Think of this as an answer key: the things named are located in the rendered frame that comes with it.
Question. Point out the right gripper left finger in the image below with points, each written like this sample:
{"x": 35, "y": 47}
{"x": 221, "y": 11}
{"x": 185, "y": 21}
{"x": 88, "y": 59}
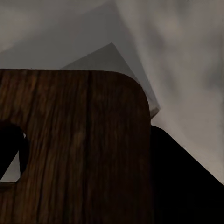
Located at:
{"x": 11, "y": 140}

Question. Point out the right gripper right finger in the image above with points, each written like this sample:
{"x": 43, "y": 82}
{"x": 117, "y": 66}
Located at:
{"x": 187, "y": 192}

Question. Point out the cutting board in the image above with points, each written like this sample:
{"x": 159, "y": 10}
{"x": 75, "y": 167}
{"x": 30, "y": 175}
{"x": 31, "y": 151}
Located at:
{"x": 90, "y": 159}

